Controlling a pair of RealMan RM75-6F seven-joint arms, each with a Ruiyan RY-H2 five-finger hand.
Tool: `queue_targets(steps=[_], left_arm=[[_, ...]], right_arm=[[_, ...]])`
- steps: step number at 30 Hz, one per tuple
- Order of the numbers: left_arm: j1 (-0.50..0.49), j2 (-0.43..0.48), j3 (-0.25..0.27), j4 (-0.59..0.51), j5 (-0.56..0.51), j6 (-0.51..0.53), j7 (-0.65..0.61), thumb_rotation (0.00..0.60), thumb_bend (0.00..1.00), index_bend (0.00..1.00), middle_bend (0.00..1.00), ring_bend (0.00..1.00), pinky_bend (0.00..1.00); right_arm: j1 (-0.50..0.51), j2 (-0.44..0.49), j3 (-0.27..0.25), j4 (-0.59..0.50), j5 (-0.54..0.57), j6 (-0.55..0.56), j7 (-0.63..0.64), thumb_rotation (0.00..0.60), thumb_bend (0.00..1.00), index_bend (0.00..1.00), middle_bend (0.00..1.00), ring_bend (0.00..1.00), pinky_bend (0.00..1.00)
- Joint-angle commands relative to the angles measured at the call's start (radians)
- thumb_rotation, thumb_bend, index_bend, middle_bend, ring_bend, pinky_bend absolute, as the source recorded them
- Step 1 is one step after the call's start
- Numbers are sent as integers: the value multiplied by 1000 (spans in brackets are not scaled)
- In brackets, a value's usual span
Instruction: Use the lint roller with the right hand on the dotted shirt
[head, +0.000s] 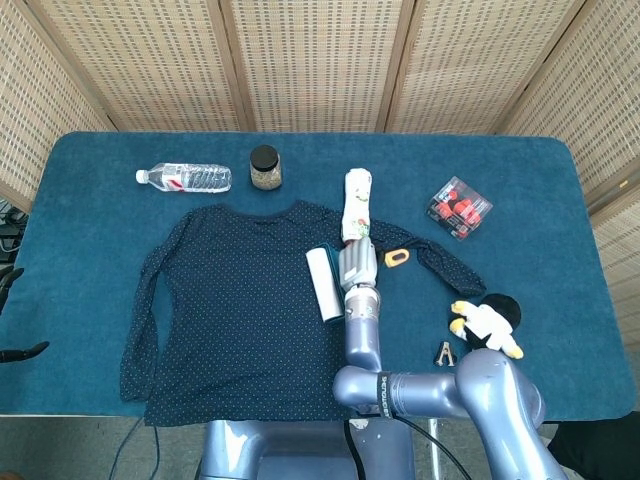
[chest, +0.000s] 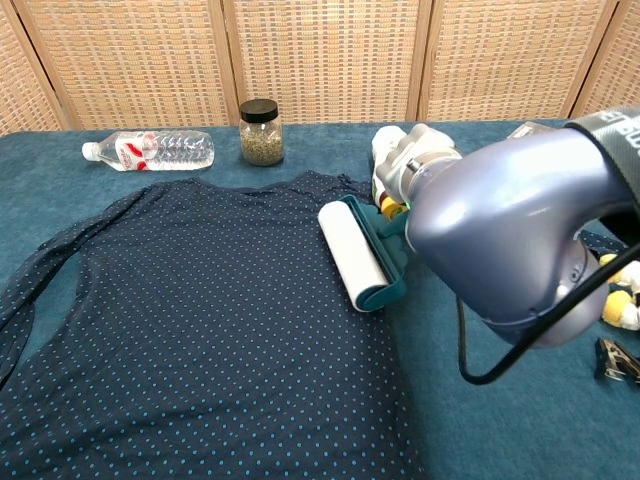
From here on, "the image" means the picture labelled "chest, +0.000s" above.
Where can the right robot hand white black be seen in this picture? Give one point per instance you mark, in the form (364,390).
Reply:
(405,155)

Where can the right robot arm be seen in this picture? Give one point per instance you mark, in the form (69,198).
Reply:
(510,225)

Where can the black white plush toy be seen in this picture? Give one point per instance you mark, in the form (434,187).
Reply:
(620,300)

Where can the woven bamboo screen panel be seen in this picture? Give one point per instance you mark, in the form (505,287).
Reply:
(130,65)
(325,60)
(25,85)
(510,60)
(617,55)

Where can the glass jar black lid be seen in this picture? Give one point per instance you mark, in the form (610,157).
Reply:
(261,137)

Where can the clear plastic water bottle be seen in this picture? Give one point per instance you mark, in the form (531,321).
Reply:
(160,149)

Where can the navy polka dot shirt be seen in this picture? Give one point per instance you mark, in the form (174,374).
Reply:
(200,325)

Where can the blue fabric table cover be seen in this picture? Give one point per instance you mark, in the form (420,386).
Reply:
(500,430)

